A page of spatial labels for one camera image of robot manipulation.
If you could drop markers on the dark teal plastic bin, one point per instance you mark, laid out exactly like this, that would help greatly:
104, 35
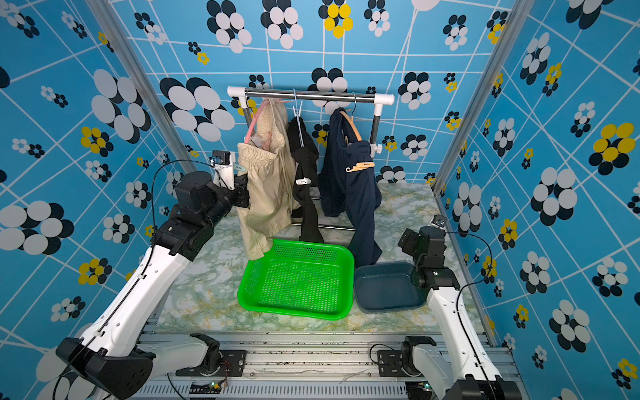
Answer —
386, 287

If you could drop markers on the green plastic basket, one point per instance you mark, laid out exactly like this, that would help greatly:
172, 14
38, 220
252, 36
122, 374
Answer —
307, 280

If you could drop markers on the white clothespin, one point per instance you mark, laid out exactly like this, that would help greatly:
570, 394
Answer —
303, 181

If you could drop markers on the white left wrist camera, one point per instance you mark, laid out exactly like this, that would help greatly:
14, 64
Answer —
223, 163

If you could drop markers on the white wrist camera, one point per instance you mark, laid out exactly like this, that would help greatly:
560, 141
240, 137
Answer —
439, 221
223, 163

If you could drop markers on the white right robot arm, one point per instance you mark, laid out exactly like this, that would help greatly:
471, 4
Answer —
469, 373

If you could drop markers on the white metal clothes rack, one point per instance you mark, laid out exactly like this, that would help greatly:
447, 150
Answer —
379, 100

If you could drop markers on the pink plastic hanger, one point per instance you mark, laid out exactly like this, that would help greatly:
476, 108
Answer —
253, 122

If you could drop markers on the beige shorts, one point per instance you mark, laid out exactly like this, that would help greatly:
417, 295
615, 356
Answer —
271, 171

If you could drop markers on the navy blue shorts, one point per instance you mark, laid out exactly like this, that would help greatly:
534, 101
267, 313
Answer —
355, 194

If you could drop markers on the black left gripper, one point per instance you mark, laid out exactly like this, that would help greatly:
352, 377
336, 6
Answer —
240, 189

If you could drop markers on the wooden hanger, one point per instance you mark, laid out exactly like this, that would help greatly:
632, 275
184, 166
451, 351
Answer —
351, 124

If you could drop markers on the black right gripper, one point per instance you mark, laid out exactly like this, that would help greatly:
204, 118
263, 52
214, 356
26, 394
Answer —
409, 240

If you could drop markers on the wooden clothespin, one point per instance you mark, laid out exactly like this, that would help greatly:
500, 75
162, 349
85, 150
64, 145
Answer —
360, 167

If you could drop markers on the black shorts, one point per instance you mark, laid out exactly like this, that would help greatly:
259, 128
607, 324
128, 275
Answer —
306, 160

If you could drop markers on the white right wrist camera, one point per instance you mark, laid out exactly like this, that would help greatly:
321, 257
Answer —
439, 221

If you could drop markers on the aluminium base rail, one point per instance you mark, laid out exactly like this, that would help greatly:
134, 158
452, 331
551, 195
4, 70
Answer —
319, 366

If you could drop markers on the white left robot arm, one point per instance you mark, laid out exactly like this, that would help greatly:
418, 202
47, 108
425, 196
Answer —
107, 354

